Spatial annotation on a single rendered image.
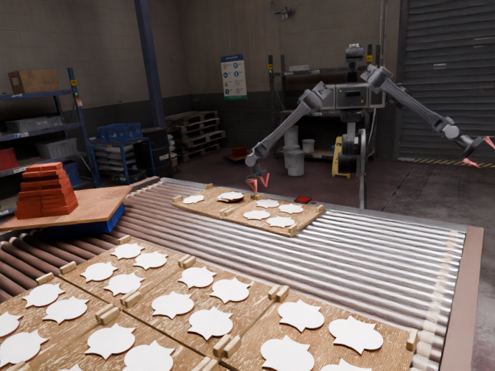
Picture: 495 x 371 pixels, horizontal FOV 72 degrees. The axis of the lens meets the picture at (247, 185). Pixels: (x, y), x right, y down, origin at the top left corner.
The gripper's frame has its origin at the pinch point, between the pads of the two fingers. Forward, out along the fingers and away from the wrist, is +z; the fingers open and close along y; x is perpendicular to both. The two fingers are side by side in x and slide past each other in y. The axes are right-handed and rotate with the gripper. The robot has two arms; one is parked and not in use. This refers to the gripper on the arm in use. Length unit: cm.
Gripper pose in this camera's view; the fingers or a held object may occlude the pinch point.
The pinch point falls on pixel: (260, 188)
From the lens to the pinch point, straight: 193.4
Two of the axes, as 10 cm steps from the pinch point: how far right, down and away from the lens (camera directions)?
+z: 2.7, 9.5, 1.7
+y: 6.3, -3.1, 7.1
